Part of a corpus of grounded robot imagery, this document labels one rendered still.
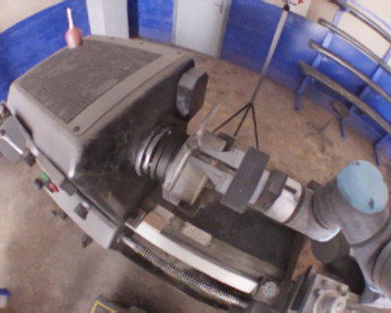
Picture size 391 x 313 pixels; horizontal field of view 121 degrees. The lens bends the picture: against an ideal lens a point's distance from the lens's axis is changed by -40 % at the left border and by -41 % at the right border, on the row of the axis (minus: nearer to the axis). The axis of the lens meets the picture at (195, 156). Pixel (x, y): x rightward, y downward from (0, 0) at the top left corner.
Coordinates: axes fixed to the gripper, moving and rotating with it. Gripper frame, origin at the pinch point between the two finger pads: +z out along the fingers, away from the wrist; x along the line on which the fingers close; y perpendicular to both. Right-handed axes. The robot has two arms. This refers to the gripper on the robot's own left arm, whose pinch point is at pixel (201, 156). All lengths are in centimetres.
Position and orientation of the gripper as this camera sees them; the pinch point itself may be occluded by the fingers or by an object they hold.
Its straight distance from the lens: 39.9
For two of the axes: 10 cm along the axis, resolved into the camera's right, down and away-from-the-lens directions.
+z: -8.6, -4.5, 2.4
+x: 5.0, -8.4, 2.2
